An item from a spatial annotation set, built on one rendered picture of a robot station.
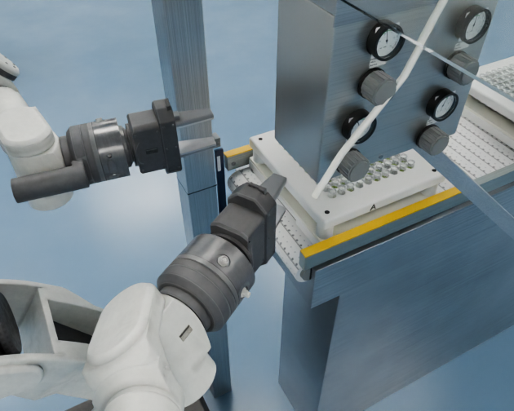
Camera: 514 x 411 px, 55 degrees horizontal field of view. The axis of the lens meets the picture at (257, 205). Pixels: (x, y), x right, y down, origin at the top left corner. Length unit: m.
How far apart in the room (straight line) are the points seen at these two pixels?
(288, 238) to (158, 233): 1.30
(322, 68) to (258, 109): 2.25
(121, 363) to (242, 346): 1.29
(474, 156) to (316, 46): 0.60
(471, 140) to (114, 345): 0.85
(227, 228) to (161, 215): 1.59
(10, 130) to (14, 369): 0.32
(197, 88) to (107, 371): 0.51
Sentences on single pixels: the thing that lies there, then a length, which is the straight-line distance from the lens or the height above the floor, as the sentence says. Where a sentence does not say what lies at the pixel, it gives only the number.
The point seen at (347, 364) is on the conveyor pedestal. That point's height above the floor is 0.38.
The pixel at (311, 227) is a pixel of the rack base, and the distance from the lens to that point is 0.79.
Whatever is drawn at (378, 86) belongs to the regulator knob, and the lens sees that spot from 0.52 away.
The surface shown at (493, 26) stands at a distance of 0.26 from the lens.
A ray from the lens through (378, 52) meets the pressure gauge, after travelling 0.51.
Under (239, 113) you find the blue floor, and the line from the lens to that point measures 2.72.
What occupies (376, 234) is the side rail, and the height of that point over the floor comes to 0.90.
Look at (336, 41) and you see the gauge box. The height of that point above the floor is 1.27.
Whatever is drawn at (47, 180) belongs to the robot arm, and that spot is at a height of 1.05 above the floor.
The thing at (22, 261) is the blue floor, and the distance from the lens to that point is 2.13.
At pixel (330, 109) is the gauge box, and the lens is 0.53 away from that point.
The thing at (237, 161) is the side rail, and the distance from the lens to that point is 0.92.
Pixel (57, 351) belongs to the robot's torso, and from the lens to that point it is 0.80.
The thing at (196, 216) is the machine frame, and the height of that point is 0.79.
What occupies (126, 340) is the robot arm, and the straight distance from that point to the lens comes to 0.44.
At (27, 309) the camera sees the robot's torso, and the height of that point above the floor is 0.79.
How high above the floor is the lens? 1.47
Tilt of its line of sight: 43 degrees down
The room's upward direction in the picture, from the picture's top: straight up
